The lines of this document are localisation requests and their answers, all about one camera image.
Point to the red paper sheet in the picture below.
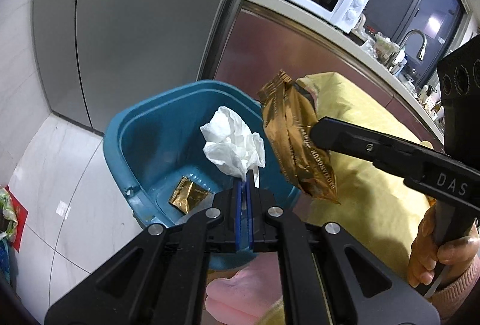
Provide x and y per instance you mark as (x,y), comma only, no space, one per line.
(19,220)

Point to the white tissue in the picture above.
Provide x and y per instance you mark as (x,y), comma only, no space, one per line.
(232,145)

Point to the metal faucet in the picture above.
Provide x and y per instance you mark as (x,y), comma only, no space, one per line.
(412,34)

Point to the yellow checked tablecloth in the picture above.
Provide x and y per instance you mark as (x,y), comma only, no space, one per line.
(367,190)

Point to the large gold snack wrapper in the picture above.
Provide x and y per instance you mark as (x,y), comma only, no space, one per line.
(296,145)

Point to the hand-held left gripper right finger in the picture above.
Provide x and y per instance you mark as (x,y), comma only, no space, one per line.
(251,214)

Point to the blue plastic bin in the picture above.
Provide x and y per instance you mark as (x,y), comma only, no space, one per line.
(150,145)

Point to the person's right hand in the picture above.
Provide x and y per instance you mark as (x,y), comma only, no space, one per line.
(420,253)

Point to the glass coffee pot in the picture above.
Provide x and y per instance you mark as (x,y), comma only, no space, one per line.
(358,25)

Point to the green patterned bag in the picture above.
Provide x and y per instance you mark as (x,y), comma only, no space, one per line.
(6,212)

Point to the person's pink clothing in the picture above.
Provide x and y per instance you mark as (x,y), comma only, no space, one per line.
(240,291)

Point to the small gold wrapper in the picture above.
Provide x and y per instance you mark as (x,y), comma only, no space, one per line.
(185,197)

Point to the clear plastic bags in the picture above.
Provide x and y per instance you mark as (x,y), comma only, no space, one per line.
(380,44)

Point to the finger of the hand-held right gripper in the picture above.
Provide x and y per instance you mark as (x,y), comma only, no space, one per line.
(360,147)

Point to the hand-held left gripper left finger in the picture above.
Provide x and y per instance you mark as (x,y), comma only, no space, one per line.
(239,214)

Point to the kitchen counter cabinet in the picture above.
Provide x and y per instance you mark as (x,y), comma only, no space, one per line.
(262,47)

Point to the grey refrigerator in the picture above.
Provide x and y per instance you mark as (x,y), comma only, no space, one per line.
(131,29)

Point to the person's right forearm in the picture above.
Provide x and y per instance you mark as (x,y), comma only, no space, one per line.
(461,291)

